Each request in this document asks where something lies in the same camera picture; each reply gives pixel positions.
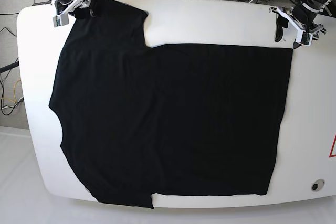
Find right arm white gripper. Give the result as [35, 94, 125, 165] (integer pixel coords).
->
[56, 0, 98, 19]

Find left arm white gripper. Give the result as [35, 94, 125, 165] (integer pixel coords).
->
[269, 7, 327, 49]

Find black T-shirt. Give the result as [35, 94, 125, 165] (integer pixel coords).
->
[49, 0, 293, 208]

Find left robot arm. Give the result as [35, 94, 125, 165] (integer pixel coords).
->
[269, 0, 333, 49]

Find red triangle sticker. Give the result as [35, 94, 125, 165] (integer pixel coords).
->
[329, 137, 336, 157]

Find round table grommet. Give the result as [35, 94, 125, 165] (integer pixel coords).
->
[311, 179, 325, 191]

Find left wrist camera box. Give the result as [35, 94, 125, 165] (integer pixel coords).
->
[295, 30, 313, 46]

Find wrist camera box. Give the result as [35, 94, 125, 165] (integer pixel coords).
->
[295, 30, 313, 46]
[53, 14, 69, 27]

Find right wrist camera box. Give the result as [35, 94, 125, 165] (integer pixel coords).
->
[53, 14, 69, 27]

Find yellow cable left floor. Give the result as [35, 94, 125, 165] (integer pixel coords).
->
[0, 79, 24, 116]

